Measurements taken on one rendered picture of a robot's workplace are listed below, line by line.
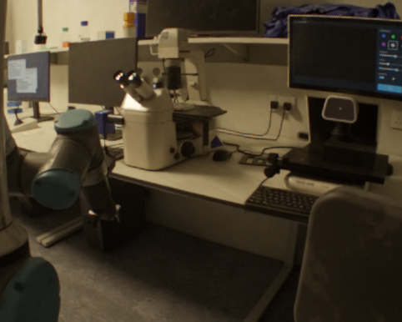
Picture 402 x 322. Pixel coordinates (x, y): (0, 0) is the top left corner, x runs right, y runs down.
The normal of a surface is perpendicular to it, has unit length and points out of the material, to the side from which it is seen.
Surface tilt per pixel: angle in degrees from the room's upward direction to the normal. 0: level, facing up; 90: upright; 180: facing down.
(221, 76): 90
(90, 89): 86
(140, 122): 90
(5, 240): 43
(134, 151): 90
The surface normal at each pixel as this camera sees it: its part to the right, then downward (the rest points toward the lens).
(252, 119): -0.53, 0.25
